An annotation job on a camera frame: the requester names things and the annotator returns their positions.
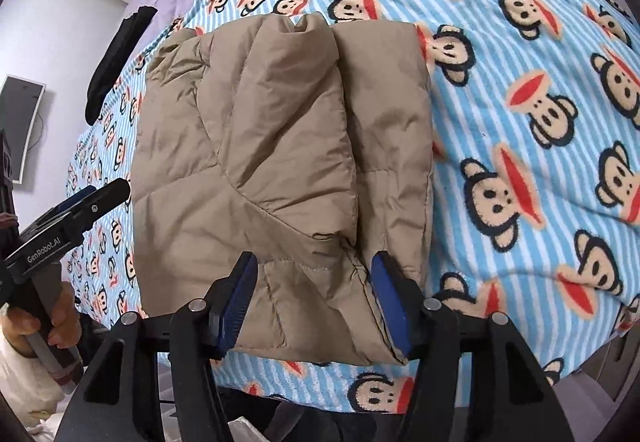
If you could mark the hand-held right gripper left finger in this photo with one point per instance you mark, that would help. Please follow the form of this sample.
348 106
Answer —
240 302

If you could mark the beige puffer jacket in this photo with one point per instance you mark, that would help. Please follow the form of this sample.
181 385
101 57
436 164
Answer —
280 147

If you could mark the wooden bed frame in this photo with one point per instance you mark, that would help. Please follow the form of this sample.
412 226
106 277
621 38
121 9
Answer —
612 362

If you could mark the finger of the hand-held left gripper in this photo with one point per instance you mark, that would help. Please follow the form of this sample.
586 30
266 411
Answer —
80 196
107 197

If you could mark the person's left forearm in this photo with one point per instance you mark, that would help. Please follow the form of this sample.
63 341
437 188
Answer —
25 382

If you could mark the black cloth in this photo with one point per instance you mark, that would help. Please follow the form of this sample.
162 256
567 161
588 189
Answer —
110 62

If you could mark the blue striped monkey print blanket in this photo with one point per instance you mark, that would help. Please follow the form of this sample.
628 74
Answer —
500 97

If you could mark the curved monitor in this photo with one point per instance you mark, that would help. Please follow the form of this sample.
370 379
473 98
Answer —
20 122

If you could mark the white plastic bag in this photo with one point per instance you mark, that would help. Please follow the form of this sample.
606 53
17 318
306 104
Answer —
247 429

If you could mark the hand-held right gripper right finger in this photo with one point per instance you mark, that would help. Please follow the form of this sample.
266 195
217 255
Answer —
395 312

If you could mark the person's left hand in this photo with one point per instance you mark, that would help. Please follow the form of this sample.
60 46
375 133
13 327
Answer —
65 322

